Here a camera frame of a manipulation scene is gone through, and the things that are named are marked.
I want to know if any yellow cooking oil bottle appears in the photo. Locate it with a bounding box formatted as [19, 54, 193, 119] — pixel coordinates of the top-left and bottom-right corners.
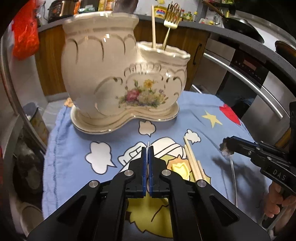
[154, 6, 167, 20]

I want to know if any wooden chopstick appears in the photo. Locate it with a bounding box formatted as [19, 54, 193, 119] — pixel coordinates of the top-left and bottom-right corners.
[197, 160, 207, 181]
[184, 137, 203, 182]
[151, 5, 156, 49]

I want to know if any stainless steel oven front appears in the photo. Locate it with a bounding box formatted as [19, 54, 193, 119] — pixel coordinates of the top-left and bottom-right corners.
[190, 39, 295, 144]

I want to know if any blue cartoon cloth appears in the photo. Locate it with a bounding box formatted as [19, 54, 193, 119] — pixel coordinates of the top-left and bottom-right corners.
[42, 91, 273, 241]

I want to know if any black wok with handle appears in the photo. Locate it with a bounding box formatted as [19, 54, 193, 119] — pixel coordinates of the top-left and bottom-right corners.
[202, 1, 264, 44]

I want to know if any black electric pressure cooker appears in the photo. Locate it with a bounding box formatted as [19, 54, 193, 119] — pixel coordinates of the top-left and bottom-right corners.
[48, 0, 76, 23]

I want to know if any gold fork in holder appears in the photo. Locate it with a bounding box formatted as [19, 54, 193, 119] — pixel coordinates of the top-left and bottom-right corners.
[162, 3, 182, 50]

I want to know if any grey trash bin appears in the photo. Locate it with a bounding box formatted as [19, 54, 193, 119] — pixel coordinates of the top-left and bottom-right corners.
[23, 102, 49, 145]

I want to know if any red plastic bag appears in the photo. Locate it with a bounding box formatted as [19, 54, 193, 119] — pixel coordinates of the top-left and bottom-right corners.
[11, 0, 39, 60]

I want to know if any wooden chopstick in holder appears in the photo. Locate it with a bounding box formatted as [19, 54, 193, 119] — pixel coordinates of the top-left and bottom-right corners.
[151, 5, 156, 49]

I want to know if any cream floral ceramic utensil holder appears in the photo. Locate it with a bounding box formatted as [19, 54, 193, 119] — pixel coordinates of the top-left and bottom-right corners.
[61, 12, 191, 135]

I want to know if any brown wok on stove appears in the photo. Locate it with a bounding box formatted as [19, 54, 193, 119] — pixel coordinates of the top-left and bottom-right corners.
[274, 40, 295, 61]

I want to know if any silver metal spoon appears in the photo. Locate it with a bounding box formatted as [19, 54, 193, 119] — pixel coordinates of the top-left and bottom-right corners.
[222, 148, 238, 207]

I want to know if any person's right hand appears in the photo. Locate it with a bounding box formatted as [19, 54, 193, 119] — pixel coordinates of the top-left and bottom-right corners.
[264, 182, 295, 219]

